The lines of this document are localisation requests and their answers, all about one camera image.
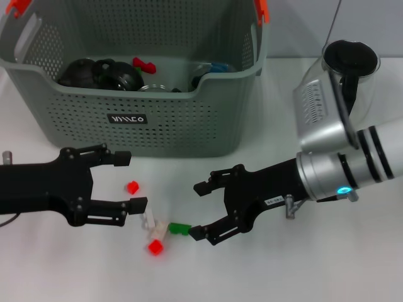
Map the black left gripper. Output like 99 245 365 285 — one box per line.
0 143 132 227

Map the thin grey wall cable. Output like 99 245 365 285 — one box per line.
326 0 343 45

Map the dark left arm cable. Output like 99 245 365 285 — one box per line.
0 213 22 227

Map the silver vented right wrist box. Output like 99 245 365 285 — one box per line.
292 67 360 155

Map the grey-green perforated storage bin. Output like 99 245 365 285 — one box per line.
0 0 271 158

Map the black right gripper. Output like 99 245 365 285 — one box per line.
188 157 309 247

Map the beige translucent toy brick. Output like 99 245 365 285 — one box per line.
149 220 170 242

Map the glass carafe black handle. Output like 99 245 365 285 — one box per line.
302 40 382 126

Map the black clay teapot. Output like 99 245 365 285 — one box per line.
58 59 116 89

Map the orange bin handle clip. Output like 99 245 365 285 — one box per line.
5 0 32 16
254 0 271 26

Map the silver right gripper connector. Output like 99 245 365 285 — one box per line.
285 194 307 220

